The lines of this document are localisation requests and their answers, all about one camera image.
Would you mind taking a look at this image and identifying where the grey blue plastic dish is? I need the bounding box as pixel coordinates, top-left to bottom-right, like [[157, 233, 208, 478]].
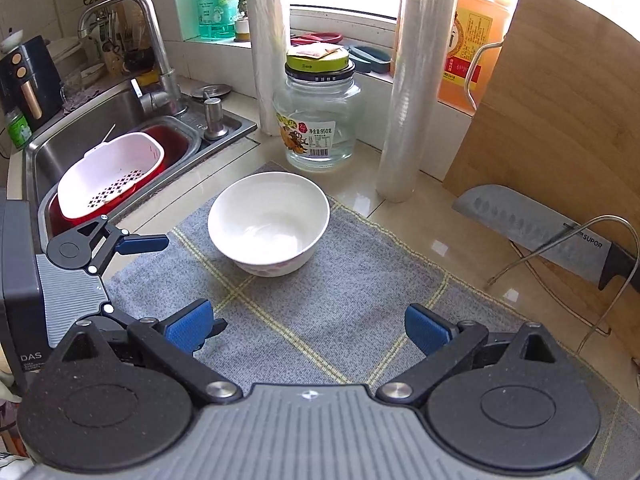
[[347, 45, 392, 75]]

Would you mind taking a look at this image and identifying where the small potted plant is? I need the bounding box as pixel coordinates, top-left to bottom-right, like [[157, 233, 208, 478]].
[[234, 0, 252, 42]]

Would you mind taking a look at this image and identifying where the steel soap dispenser pump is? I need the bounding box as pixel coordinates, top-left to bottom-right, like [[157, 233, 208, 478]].
[[201, 97, 227, 141]]

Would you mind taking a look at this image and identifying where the white colander basket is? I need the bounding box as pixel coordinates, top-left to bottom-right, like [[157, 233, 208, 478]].
[[57, 132, 166, 220]]

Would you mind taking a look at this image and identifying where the green labelled jar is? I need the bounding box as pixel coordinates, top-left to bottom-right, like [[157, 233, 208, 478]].
[[5, 107, 33, 150]]

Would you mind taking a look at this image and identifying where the white bowl with pink flowers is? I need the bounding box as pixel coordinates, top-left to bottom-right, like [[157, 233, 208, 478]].
[[207, 171, 331, 277]]

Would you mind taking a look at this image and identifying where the green dish soap bottle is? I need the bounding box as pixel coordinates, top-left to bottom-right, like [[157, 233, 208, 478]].
[[194, 0, 240, 41]]

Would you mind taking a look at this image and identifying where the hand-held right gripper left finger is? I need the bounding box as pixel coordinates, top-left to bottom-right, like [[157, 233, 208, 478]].
[[55, 298, 241, 406]]

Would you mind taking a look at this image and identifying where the black air fryer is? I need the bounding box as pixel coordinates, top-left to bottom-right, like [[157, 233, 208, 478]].
[[0, 35, 63, 131]]

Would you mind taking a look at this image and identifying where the steel faucet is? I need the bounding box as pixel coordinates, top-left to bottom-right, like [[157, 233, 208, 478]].
[[77, 0, 183, 118]]

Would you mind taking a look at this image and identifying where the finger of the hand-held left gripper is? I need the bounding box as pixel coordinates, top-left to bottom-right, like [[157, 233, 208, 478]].
[[75, 214, 169, 276], [102, 302, 228, 353]]

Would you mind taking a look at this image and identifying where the black handled kitchen knife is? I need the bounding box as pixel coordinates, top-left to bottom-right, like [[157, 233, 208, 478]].
[[452, 184, 640, 291]]

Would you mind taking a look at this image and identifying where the steel sink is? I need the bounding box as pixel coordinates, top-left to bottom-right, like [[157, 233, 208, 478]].
[[25, 80, 259, 241]]

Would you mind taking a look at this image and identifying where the metal wire rack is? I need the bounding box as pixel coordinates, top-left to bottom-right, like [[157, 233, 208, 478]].
[[484, 215, 640, 356]]

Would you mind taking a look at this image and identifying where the short plastic wrap roll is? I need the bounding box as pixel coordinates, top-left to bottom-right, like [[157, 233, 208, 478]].
[[245, 0, 292, 137]]

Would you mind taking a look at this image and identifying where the red plastic lid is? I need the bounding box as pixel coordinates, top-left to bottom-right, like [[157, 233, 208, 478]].
[[291, 32, 344, 46]]

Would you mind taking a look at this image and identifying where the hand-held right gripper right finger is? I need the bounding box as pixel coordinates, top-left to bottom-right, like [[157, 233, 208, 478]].
[[377, 303, 568, 406]]

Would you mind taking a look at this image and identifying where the glass jar with green lid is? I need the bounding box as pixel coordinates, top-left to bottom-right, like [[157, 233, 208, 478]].
[[272, 44, 363, 172]]

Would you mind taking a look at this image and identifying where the grey blue checked towel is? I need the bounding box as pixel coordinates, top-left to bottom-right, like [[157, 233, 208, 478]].
[[107, 161, 638, 480]]

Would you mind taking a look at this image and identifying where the red white sink basket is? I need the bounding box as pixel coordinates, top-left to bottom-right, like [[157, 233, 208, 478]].
[[47, 124, 192, 228]]

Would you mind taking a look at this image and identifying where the orange cooking oil bottle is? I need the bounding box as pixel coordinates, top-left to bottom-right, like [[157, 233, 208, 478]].
[[390, 0, 512, 111]]

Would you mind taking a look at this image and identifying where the bamboo cutting board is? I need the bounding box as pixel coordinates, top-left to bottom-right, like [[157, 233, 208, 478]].
[[442, 0, 640, 341]]

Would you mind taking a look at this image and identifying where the tall plastic wrap roll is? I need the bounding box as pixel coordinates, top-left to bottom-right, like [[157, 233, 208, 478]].
[[377, 0, 458, 203]]

